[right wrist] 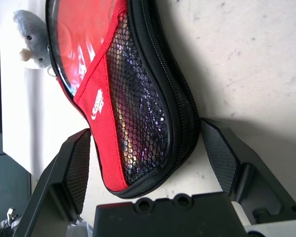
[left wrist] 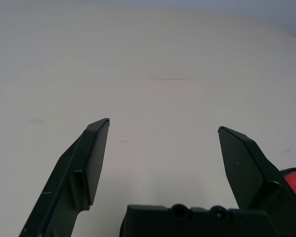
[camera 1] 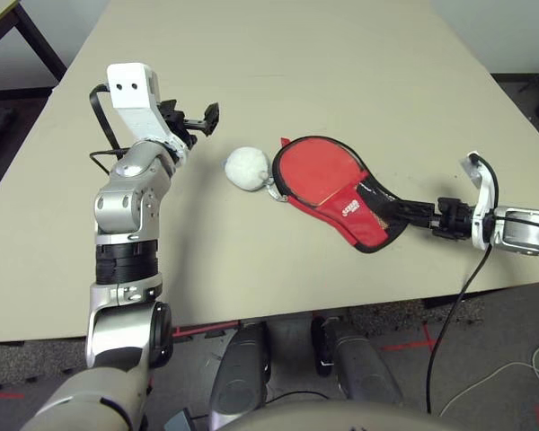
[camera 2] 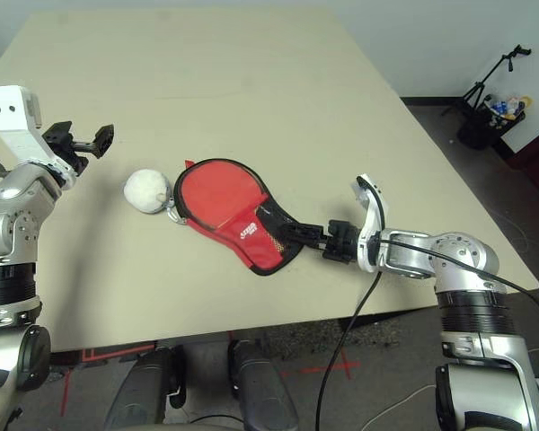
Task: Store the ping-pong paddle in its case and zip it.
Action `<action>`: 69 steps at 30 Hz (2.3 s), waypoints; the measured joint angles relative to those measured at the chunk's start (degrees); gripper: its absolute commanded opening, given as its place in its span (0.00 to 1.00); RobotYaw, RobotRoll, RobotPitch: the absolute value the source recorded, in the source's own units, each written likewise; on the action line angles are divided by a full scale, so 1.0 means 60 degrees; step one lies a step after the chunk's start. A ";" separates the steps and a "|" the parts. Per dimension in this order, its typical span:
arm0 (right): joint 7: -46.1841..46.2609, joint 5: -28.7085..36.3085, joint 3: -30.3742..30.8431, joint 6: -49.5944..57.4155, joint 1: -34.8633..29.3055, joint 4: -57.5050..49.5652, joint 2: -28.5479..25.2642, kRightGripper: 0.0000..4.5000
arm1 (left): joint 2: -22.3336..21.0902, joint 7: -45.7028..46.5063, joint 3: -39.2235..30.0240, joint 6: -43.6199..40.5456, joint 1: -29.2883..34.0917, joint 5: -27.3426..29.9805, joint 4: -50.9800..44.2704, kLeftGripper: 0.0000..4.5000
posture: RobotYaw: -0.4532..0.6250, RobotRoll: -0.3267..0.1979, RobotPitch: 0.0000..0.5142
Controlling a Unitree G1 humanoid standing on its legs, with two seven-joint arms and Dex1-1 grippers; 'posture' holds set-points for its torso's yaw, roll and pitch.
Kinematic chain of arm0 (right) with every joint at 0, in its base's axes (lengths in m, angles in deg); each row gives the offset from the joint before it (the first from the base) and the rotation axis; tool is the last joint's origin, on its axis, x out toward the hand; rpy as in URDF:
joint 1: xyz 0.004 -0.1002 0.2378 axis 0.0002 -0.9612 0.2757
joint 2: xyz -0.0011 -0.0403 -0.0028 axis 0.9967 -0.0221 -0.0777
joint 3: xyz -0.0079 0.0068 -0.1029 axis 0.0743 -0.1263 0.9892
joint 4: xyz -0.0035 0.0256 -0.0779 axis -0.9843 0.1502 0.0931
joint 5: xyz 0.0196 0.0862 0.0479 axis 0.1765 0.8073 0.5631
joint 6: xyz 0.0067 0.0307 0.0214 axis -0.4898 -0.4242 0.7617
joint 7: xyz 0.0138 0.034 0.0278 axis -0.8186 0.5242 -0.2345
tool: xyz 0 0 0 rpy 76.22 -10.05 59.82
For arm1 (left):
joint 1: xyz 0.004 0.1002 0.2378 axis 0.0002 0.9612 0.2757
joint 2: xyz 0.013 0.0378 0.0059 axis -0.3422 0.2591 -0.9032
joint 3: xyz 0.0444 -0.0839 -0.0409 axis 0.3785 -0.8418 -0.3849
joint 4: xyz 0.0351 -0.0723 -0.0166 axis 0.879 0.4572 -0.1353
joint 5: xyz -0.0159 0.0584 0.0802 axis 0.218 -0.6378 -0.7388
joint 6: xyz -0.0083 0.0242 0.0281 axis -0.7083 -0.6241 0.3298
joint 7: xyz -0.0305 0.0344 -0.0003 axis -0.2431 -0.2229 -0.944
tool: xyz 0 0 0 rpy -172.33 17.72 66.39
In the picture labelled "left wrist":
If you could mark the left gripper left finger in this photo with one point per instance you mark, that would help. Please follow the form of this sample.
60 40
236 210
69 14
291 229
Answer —
74 172

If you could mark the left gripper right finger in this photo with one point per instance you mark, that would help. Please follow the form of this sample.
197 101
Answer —
251 172

